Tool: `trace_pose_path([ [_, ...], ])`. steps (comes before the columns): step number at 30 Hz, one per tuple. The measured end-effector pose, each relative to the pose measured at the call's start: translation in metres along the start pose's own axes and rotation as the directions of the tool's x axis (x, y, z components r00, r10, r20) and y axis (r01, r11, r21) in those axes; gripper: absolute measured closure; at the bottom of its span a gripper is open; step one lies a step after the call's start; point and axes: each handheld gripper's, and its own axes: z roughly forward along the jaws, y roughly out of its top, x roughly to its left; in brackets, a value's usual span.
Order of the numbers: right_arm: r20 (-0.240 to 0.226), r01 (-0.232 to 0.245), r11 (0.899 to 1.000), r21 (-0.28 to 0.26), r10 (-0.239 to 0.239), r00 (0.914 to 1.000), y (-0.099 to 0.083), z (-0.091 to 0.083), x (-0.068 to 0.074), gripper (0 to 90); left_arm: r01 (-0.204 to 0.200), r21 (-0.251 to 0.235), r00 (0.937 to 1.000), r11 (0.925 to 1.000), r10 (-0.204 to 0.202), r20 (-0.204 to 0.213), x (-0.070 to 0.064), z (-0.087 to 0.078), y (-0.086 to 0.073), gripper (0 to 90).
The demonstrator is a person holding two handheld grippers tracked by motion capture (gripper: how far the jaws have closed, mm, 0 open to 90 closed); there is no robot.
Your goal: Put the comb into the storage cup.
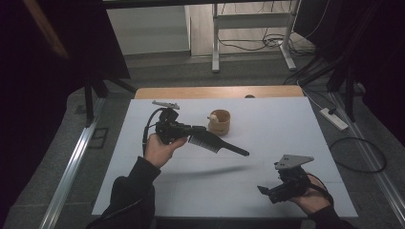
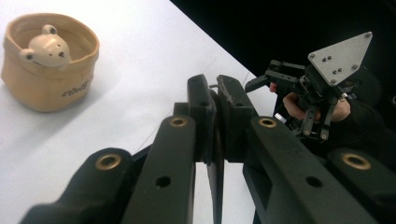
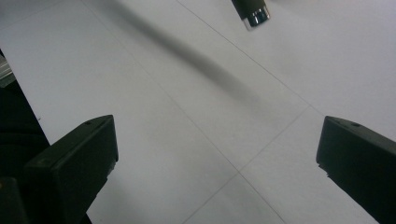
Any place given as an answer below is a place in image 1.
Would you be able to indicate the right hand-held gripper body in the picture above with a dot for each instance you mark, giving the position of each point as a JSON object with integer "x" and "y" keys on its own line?
{"x": 294, "y": 183}

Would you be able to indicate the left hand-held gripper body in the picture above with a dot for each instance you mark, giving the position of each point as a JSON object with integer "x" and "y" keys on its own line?
{"x": 170, "y": 129}

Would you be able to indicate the black comb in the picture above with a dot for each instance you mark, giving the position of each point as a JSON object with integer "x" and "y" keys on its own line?
{"x": 210, "y": 143}

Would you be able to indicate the person's right hand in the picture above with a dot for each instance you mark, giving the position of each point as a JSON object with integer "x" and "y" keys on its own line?
{"x": 315, "y": 198}

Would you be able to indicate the person's left hand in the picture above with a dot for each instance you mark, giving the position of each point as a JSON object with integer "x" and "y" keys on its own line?
{"x": 157, "y": 152}

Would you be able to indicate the white table mat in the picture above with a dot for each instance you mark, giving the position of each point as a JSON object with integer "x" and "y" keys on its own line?
{"x": 223, "y": 191}

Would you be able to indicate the dark round table grommet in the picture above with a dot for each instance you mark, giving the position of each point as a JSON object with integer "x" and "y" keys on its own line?
{"x": 250, "y": 96}

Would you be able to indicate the white power strip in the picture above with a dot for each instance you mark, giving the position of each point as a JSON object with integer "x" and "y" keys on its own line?
{"x": 334, "y": 119}

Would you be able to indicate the black plug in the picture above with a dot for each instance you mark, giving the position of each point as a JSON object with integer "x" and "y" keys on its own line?
{"x": 332, "y": 110}

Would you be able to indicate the black tripod stand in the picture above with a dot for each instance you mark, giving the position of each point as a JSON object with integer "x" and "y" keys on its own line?
{"x": 89, "y": 101}
{"x": 350, "y": 95}

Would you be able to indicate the white cabinet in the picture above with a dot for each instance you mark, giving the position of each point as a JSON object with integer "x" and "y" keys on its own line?
{"x": 149, "y": 30}

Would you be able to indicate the white metal stand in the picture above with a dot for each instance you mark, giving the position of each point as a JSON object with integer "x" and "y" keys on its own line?
{"x": 251, "y": 20}

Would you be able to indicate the black curtain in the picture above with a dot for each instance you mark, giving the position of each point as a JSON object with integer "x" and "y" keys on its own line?
{"x": 31, "y": 95}
{"x": 382, "y": 63}

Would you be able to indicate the wooden beam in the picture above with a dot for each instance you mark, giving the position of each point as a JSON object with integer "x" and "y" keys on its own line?
{"x": 47, "y": 31}

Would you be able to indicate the aluminium floor rail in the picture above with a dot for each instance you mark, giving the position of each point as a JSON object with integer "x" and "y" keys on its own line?
{"x": 73, "y": 168}
{"x": 372, "y": 159}

